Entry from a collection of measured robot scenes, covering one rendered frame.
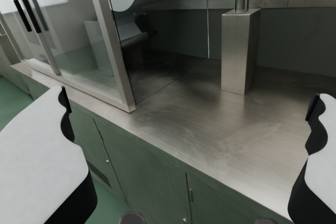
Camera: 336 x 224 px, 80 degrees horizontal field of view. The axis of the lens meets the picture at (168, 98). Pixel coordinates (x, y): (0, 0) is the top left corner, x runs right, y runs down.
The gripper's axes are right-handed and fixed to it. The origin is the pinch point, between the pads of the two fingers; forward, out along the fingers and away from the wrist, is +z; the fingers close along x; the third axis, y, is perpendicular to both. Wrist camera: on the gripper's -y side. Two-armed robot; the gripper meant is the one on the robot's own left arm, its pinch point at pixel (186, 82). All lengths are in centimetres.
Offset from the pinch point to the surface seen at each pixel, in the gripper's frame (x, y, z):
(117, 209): -37, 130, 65
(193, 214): 7, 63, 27
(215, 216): 12, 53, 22
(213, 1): 15, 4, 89
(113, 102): -23, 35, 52
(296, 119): 34, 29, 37
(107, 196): -47, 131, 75
